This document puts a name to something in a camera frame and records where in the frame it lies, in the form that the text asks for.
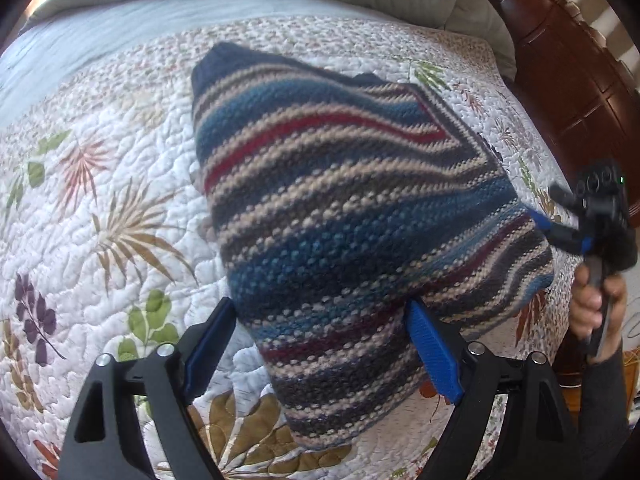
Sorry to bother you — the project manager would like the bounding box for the wooden headboard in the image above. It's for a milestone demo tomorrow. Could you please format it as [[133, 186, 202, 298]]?
[[482, 0, 640, 391]]

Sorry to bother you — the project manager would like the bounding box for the beige curtain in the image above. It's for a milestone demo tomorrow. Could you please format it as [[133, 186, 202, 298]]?
[[562, 0, 640, 91]]

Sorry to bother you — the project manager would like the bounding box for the pale blue bed sheet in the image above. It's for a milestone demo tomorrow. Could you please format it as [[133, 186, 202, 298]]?
[[0, 0, 426, 123]]

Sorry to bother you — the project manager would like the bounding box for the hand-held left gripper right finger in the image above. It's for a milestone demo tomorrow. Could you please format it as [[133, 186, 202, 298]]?
[[405, 299, 583, 480]]

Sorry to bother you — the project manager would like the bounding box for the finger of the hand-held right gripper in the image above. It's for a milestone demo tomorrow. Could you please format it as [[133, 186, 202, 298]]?
[[527, 208, 595, 257], [548, 183, 585, 212]]

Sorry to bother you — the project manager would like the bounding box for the person's right forearm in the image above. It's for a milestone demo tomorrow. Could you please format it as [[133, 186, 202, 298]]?
[[575, 342, 633, 480]]

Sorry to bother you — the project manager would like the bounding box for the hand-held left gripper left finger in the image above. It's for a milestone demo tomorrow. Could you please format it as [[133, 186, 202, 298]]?
[[59, 297, 237, 480]]

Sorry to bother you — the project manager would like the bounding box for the person's right hand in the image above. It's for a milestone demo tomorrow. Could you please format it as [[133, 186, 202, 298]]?
[[570, 262, 628, 361]]

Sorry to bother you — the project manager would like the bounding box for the white floral quilt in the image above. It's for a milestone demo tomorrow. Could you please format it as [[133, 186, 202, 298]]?
[[0, 15, 583, 480]]

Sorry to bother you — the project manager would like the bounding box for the striped knitted sweater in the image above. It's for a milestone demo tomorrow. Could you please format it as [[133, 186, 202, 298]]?
[[191, 41, 556, 450]]

